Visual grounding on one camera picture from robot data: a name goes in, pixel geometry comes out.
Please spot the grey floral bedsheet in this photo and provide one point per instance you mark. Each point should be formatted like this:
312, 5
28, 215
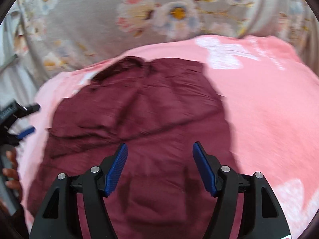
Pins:
94, 17

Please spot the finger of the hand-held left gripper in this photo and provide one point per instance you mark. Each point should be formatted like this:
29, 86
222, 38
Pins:
28, 109
26, 131

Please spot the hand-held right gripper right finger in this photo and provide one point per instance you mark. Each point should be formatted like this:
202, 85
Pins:
204, 166

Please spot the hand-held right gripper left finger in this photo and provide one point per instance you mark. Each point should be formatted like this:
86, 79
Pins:
116, 169

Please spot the person's left hand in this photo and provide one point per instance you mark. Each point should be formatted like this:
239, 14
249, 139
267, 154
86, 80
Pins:
11, 174

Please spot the pleated floral curtain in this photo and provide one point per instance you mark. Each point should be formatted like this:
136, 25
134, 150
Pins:
279, 10

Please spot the maroon puffer jacket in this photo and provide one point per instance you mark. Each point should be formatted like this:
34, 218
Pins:
154, 109

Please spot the pink fleece blanket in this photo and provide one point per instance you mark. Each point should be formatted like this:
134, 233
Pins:
264, 109

